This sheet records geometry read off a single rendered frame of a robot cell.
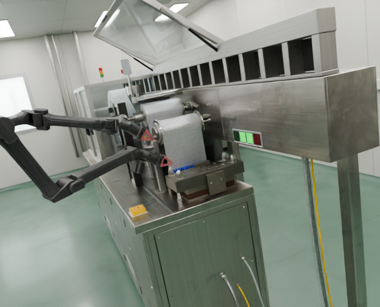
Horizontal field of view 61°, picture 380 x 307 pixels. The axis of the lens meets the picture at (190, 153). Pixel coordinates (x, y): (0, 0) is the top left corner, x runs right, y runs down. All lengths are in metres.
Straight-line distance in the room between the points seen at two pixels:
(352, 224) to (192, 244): 0.74
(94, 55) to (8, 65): 1.63
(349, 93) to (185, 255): 1.05
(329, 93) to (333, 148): 0.19
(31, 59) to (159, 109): 5.46
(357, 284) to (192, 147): 1.02
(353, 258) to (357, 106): 0.65
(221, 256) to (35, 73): 6.06
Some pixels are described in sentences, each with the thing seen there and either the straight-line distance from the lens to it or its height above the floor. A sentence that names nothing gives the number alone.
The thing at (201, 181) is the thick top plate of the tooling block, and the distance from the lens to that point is 1.67.
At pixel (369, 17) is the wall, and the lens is 4.01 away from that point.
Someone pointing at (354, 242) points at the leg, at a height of 0.74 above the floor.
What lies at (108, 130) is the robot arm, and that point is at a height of 1.33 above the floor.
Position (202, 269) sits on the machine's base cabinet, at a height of 0.55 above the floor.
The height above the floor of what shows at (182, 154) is 1.11.
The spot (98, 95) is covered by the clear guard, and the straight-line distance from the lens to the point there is 2.72.
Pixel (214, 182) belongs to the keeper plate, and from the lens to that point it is 1.68.
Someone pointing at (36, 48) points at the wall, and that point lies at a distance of 7.30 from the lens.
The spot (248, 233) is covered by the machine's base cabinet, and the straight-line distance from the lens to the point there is 1.84.
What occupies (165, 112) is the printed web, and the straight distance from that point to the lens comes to 2.01.
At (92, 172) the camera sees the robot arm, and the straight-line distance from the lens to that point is 1.52.
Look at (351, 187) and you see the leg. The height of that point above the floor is 0.98.
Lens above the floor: 1.51
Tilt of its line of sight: 13 degrees down
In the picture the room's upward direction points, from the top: 10 degrees counter-clockwise
